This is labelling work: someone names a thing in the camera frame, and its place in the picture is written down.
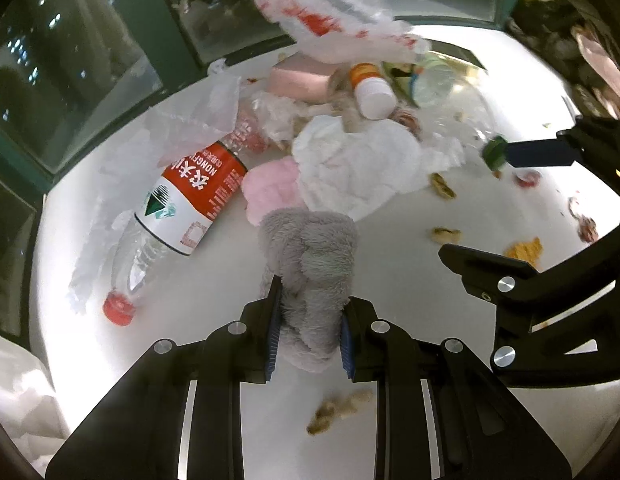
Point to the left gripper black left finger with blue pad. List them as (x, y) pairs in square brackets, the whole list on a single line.
[(134, 432)]

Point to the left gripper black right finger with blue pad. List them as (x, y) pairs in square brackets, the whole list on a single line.
[(443, 394)]

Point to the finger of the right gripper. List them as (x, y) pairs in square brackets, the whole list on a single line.
[(593, 142)]

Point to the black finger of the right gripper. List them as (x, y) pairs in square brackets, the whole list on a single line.
[(561, 326)]

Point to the grey fluffy cloth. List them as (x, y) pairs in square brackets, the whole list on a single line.
[(313, 253)]

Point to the orange peel scrap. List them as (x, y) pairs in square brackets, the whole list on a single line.
[(529, 251)]

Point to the red bottle cap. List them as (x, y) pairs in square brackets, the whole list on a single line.
[(527, 178)]

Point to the green bottle cap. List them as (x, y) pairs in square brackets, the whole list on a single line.
[(493, 153)]

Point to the food crumb scrap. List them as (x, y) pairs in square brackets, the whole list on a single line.
[(338, 407)]

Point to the brown snack scrap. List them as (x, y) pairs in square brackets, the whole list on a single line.
[(440, 186)]

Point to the clear green drink bottle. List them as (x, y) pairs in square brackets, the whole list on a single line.
[(425, 83)]

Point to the white orange pill bottle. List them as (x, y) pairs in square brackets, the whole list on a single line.
[(374, 96)]

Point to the red label plastic bottle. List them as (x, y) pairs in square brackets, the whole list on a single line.
[(172, 220)]

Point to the white crumpled tissue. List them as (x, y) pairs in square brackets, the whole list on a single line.
[(356, 173)]

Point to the pink crumpled tissue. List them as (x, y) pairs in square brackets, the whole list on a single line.
[(271, 186)]

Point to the red white plastic bag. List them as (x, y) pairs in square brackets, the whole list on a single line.
[(345, 31)]

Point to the pink sponge block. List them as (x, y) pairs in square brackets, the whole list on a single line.
[(305, 79)]

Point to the clear plastic wrap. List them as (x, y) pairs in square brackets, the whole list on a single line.
[(193, 118)]

